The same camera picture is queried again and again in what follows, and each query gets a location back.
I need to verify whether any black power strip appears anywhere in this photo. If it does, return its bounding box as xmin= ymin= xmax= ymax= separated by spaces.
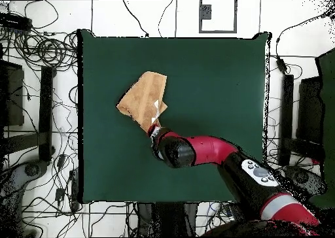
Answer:
xmin=69 ymin=169 xmax=80 ymax=213
xmin=0 ymin=12 xmax=33 ymax=31

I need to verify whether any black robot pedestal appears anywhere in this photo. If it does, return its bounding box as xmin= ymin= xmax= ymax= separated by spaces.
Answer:
xmin=136 ymin=201 xmax=199 ymax=237

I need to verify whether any black cable coil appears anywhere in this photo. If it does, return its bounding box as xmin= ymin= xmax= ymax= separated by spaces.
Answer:
xmin=14 ymin=29 xmax=79 ymax=70

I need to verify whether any green hanging cloth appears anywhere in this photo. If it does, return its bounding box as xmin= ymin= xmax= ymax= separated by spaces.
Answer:
xmin=315 ymin=48 xmax=335 ymax=209

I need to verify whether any dark green table cloth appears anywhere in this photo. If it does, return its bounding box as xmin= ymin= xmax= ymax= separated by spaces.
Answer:
xmin=78 ymin=29 xmax=272 ymax=204

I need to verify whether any black furniture panel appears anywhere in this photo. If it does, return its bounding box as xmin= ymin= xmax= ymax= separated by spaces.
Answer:
xmin=296 ymin=75 xmax=324 ymax=145
xmin=0 ymin=59 xmax=25 ymax=128

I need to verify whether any orange terry towel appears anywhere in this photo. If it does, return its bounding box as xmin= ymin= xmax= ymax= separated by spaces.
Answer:
xmin=116 ymin=71 xmax=168 ymax=134

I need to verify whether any dark grey block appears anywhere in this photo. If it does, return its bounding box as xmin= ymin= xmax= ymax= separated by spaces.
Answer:
xmin=201 ymin=4 xmax=212 ymax=20

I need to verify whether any black stand bar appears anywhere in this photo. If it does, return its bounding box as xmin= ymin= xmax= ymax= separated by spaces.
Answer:
xmin=38 ymin=65 xmax=56 ymax=162
xmin=277 ymin=74 xmax=294 ymax=166

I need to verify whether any black power adapter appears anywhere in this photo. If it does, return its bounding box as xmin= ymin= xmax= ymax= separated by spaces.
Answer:
xmin=56 ymin=154 xmax=67 ymax=169
xmin=275 ymin=58 xmax=288 ymax=74
xmin=54 ymin=187 xmax=65 ymax=203

